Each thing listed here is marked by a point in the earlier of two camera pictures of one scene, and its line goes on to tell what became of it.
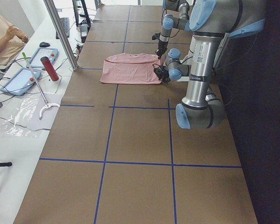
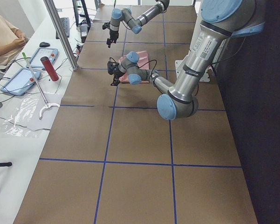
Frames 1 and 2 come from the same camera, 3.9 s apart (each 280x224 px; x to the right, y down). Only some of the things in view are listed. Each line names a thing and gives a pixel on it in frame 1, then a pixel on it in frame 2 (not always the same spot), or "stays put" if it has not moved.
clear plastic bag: (17, 124) stays put
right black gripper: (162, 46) → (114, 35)
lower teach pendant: (20, 82) stays put
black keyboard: (65, 23) stays put
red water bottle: (50, 68) stays put
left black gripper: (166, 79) → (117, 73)
